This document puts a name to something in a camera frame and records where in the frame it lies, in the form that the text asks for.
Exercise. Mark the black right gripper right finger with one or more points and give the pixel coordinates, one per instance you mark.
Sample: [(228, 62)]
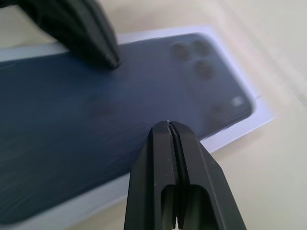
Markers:
[(204, 187)]

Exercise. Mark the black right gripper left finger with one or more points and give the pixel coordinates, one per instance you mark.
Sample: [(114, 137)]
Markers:
[(153, 182)]

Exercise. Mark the dark blue smartphone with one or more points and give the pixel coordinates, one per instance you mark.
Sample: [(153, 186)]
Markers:
[(72, 119)]

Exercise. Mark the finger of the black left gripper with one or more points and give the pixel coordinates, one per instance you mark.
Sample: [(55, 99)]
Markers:
[(108, 33), (60, 26)]

